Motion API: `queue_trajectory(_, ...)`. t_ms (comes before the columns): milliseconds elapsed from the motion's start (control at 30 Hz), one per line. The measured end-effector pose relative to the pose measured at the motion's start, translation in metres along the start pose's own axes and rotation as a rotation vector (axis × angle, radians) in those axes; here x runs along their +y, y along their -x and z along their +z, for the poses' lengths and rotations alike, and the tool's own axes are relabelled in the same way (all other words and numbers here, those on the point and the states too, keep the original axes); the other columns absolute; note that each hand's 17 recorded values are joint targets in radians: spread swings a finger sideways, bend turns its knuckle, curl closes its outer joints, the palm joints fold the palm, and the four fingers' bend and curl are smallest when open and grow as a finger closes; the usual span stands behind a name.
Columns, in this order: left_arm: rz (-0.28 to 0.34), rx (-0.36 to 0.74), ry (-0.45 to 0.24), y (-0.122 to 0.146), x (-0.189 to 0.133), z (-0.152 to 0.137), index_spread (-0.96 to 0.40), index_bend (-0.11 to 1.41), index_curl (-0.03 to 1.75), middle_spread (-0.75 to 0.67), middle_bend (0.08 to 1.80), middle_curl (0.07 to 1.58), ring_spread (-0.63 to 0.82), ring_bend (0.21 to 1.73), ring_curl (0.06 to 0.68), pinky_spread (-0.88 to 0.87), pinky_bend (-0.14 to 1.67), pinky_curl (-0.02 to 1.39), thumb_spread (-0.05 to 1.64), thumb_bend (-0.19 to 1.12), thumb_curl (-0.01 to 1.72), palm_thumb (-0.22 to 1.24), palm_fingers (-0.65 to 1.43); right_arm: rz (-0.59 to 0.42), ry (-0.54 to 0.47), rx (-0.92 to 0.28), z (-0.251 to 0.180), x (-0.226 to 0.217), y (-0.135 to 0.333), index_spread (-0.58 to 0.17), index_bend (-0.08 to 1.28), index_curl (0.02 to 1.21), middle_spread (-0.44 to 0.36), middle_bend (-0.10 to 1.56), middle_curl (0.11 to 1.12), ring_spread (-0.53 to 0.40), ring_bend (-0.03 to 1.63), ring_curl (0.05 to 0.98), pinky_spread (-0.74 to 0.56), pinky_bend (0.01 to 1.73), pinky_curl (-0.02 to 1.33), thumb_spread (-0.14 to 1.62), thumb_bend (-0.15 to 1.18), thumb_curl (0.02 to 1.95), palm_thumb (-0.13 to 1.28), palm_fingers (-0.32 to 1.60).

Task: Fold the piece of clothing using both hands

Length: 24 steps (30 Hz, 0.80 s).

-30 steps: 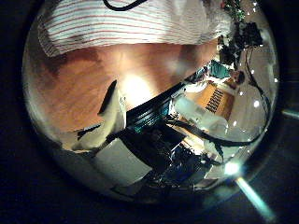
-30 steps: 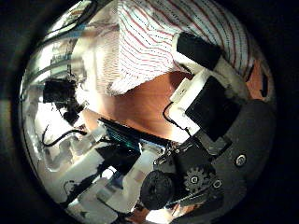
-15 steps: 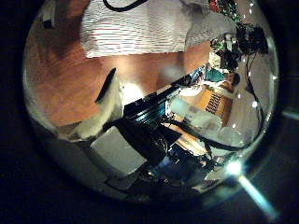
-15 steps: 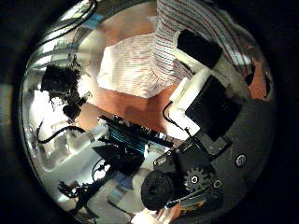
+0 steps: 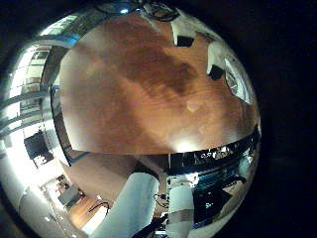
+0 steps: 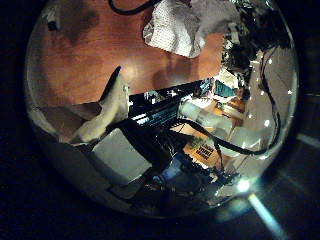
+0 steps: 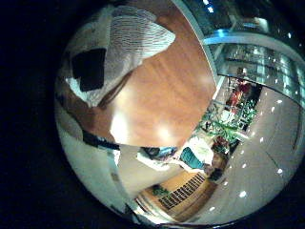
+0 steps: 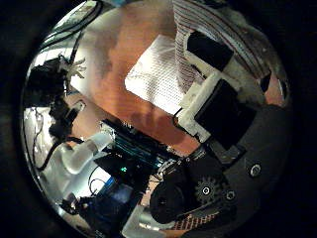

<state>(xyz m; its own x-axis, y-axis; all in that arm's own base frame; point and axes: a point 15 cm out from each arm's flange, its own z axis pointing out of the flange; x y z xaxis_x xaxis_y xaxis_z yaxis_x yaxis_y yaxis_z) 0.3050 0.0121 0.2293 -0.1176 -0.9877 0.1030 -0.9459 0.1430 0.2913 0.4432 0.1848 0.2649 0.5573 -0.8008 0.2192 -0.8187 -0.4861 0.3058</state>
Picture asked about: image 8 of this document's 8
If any white striped clothing piece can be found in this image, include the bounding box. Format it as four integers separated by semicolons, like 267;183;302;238
124;0;275;116

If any thin black looped cable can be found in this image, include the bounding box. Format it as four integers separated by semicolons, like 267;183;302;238
86;165;111;196

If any black overhead cable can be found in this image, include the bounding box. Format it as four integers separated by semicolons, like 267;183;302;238
42;1;104;46

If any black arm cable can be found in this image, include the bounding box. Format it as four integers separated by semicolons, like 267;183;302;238
35;136;84;173

